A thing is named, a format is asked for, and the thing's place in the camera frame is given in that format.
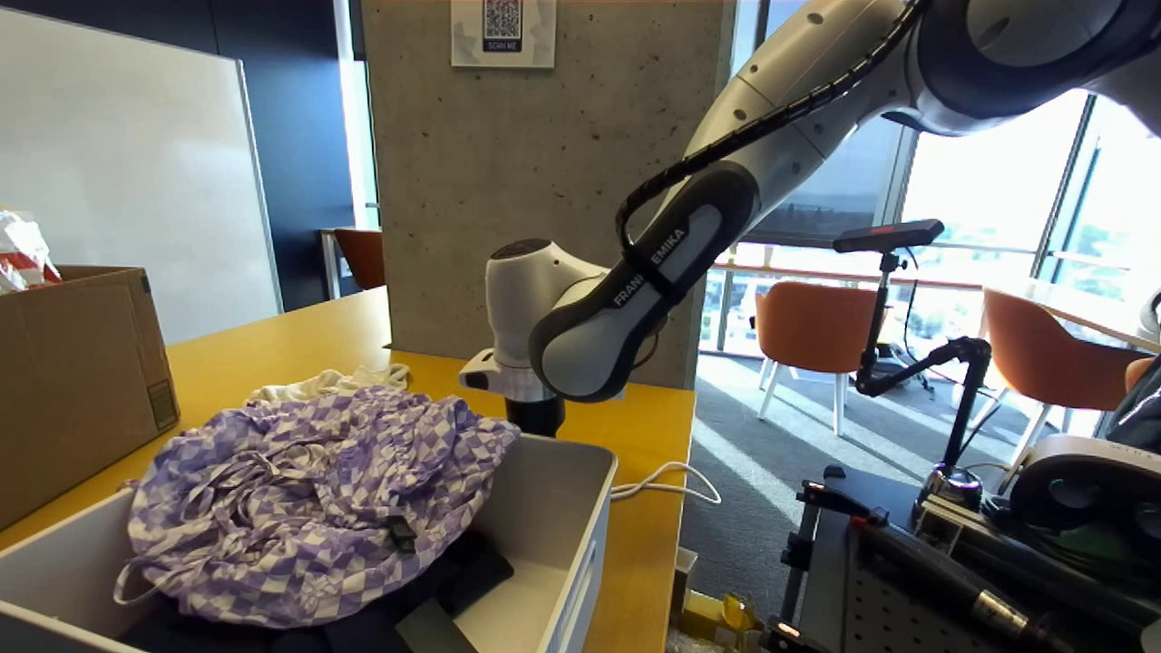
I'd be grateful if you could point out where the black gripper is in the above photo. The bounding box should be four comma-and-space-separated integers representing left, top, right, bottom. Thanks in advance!
505, 401, 567, 441

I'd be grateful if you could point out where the white braided rope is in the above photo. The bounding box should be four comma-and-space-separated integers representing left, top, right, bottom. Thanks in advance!
605, 456, 727, 507

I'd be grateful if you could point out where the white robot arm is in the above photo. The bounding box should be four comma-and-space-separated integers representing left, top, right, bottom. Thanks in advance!
461, 0, 1161, 433

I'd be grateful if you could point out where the white plastic basket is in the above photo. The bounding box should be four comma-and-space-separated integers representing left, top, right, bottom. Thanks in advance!
0, 437, 618, 653

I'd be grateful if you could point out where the beige crumpled cloth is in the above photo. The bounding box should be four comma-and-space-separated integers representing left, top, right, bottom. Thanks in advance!
247, 365, 411, 407

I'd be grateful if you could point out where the purple white checkered cloth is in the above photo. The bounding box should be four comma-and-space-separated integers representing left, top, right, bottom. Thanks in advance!
114, 385, 520, 632

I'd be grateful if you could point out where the orange chair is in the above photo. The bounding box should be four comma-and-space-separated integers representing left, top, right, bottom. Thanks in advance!
755, 285, 877, 433
982, 292, 1135, 462

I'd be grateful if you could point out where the white qr code sign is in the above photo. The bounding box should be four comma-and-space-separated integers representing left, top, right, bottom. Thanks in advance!
449, 0, 555, 73

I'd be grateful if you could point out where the brown cardboard box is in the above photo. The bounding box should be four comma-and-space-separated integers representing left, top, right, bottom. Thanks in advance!
0, 265, 179, 525

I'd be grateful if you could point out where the white whiteboard panel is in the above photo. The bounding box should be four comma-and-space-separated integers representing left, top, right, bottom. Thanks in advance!
0, 9, 282, 346

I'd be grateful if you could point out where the black stereo camera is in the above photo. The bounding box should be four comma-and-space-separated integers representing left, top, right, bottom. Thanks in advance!
833, 219, 943, 253

